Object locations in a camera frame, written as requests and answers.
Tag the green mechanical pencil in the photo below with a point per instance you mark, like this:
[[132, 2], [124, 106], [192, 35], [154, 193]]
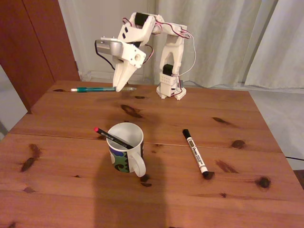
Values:
[[95, 89]]

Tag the black pen with red end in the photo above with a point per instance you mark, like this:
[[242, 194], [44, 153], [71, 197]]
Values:
[[114, 139]]

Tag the white patterned mug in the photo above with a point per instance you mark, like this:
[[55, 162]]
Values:
[[124, 161]]

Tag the brown wooden cabinet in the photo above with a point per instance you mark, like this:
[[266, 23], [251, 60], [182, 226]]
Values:
[[28, 47]]

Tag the white curtain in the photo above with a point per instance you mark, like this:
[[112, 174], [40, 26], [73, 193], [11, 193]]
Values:
[[285, 47], [225, 28]]

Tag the black and white marker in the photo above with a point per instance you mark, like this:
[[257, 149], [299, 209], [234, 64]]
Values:
[[196, 153]]

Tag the silver camera box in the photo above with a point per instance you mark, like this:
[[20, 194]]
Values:
[[109, 48]]

